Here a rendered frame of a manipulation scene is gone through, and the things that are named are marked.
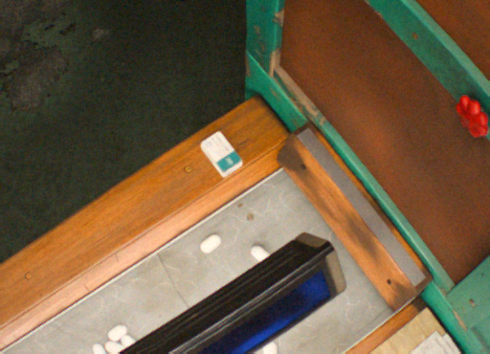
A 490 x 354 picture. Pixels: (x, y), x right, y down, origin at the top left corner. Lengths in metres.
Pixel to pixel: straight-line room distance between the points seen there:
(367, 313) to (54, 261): 0.49
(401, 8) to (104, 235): 0.61
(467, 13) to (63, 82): 1.66
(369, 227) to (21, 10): 1.63
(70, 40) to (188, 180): 1.18
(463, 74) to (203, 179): 0.57
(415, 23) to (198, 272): 0.57
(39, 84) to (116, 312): 1.19
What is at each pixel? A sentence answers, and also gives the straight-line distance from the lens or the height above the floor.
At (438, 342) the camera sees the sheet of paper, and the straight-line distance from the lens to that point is 1.08.
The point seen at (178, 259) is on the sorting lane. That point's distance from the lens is 1.11.
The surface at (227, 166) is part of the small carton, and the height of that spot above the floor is 0.79.
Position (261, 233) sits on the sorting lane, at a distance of 1.12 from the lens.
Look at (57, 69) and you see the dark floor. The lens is 2.18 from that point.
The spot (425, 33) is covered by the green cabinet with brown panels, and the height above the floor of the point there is 1.26.
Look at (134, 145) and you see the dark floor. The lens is 2.01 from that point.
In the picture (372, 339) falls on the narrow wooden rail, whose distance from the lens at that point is 1.07.
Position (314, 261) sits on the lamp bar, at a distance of 0.72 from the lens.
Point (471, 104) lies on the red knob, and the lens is 0.65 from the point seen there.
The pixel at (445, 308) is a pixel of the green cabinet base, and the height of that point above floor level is 0.82.
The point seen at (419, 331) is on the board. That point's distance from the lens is 1.07.
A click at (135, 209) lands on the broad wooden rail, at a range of 1.11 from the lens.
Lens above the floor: 1.80
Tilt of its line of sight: 67 degrees down
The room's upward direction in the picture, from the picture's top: 1 degrees clockwise
